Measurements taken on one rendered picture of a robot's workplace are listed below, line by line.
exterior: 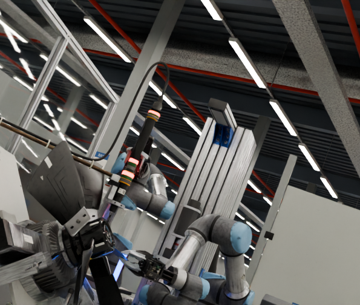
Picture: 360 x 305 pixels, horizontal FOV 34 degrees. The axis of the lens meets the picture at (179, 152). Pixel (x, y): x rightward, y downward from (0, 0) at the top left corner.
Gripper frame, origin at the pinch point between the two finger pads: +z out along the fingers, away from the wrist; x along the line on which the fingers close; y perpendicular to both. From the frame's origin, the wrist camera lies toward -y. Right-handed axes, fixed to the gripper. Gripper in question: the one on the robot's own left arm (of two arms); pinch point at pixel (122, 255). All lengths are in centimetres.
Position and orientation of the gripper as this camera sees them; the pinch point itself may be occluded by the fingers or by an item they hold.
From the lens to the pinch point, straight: 215.0
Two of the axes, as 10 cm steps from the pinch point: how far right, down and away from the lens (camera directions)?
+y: 3.7, 0.6, -9.3
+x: -4.1, 9.0, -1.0
